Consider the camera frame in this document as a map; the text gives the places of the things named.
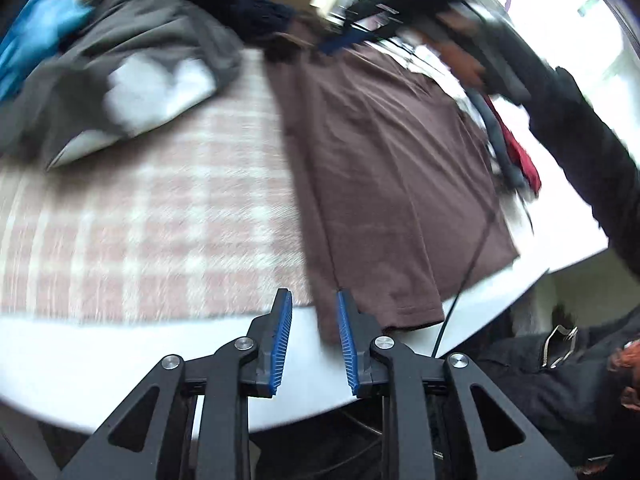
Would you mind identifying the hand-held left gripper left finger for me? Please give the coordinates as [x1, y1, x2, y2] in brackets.
[60, 287, 293, 480]

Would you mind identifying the pink plaid mat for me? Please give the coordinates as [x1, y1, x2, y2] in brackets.
[0, 50, 321, 326]

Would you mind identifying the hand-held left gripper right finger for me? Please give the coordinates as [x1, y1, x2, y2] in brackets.
[336, 290, 578, 480]

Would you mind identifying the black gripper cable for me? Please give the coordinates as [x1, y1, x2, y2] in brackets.
[434, 180, 503, 358]

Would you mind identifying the black jacket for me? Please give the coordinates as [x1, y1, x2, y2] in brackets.
[475, 305, 640, 480]

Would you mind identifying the person's right forearm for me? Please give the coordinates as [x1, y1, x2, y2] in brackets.
[527, 67, 640, 281]

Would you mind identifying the blue garment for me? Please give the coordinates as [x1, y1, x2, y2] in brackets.
[0, 0, 96, 101]

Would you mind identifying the red garment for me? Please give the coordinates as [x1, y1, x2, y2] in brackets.
[487, 97, 543, 196]

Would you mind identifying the brown garment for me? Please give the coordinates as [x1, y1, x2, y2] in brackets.
[262, 17, 521, 346]

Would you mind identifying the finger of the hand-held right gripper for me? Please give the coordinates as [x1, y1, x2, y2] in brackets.
[315, 27, 368, 56]

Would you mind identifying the navy garment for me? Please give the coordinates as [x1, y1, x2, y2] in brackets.
[132, 0, 298, 43]

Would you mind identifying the grey garment with white print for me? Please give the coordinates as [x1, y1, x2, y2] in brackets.
[0, 0, 246, 171]

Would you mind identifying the dark grey garment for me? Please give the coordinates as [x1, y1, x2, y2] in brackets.
[467, 87, 526, 191]

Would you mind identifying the person's right hand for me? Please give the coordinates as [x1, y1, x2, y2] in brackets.
[432, 15, 488, 88]

